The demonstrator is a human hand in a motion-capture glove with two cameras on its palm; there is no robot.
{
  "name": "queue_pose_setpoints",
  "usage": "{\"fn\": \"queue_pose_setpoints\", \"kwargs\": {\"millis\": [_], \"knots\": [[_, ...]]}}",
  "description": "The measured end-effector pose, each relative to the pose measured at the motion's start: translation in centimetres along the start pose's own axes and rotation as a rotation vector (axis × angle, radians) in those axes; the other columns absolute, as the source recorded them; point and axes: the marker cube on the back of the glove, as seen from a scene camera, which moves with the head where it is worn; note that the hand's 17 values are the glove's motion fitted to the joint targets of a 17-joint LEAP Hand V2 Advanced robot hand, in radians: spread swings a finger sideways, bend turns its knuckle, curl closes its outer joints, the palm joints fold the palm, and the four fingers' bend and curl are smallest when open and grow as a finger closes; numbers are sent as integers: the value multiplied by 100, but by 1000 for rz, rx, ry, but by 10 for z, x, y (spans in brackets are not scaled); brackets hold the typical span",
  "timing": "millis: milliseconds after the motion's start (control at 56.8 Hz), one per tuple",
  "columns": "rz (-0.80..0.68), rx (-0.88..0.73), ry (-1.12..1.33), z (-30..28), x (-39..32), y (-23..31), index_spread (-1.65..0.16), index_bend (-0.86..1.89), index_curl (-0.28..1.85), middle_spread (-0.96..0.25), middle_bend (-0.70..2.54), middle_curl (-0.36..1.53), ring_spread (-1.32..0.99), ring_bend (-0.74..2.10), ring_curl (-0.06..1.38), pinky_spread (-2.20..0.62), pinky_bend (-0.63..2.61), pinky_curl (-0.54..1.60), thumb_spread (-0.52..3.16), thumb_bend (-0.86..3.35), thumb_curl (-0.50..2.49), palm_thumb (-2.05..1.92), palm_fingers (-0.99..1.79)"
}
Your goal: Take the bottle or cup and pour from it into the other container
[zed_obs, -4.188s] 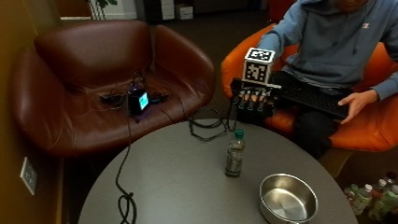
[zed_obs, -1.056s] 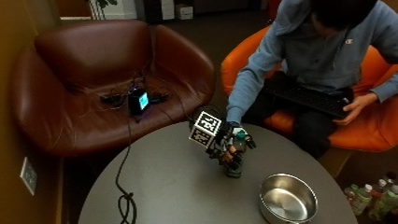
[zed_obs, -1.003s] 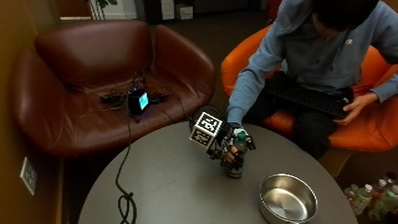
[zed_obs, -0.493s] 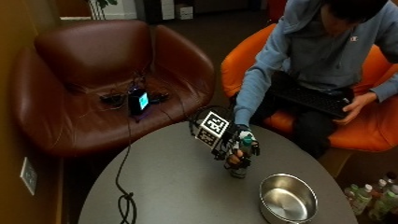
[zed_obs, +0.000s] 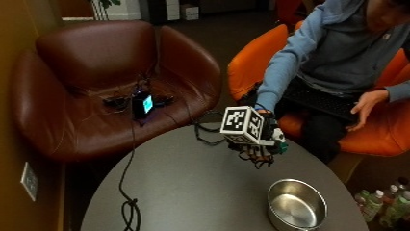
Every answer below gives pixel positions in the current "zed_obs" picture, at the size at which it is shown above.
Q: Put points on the black keyboard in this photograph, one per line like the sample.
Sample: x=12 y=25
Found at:
x=318 y=99

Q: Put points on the white marker cube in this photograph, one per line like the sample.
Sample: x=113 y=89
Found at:
x=241 y=124

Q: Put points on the steel bowl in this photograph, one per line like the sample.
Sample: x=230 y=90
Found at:
x=297 y=205

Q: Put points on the the person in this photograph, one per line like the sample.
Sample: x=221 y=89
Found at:
x=341 y=48

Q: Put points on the dark capped bottle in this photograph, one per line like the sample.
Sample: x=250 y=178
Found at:
x=402 y=183

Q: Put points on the orange armchair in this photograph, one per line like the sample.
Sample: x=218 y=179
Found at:
x=256 y=61

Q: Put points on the small black device with screen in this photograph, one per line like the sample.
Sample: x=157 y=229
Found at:
x=142 y=105

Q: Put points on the red chair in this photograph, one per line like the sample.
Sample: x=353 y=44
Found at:
x=289 y=9

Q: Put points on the brown leather armchair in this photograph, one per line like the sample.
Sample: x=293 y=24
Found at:
x=97 y=64

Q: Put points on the white cardboard box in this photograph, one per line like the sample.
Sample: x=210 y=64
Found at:
x=189 y=12

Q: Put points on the white cabinet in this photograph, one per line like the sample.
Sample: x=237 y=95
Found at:
x=172 y=9

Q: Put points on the potted green plant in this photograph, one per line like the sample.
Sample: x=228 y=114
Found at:
x=104 y=6

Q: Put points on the white wall outlet plate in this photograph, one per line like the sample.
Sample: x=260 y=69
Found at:
x=29 y=181

